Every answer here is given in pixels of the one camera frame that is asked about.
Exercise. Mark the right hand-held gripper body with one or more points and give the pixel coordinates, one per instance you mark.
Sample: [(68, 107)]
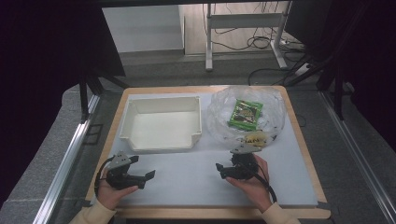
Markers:
[(244, 168)]

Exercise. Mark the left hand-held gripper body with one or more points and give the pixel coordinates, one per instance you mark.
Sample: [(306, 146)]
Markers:
[(120, 174)]

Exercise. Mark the yellow snack packet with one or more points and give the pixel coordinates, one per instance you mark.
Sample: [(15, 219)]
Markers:
[(256, 138)]

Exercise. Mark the white plastic tray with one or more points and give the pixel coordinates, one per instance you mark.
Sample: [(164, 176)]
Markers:
[(162, 127)]

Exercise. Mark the green snack packet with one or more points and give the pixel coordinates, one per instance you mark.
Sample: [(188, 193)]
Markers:
[(246, 114)]

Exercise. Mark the clear plastic bag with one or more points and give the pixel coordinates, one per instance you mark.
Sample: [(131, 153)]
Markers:
[(218, 115)]

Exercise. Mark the person's left hand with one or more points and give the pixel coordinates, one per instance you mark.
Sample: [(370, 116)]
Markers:
[(110, 194)]

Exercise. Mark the person's right hand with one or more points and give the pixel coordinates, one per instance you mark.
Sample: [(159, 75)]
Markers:
[(257, 189)]

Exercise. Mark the white table mat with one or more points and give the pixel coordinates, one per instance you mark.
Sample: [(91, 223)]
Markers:
[(186, 180)]

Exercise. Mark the black metal stand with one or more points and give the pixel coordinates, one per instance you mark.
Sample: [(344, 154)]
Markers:
[(83, 99), (338, 96)]

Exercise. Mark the white power strip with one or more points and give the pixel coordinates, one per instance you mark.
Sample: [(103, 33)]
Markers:
[(302, 69)]

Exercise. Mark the dark curtain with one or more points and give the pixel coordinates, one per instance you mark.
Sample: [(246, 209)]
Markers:
[(373, 46), (31, 62)]

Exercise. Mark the aluminium rail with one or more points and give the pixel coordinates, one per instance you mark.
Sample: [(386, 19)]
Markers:
[(358, 149), (67, 158)]

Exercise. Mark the white wall panel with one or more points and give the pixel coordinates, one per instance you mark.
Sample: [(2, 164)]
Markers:
[(143, 28)]

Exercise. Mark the white metal desk frame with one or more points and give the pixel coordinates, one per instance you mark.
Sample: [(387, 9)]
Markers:
[(243, 21)]

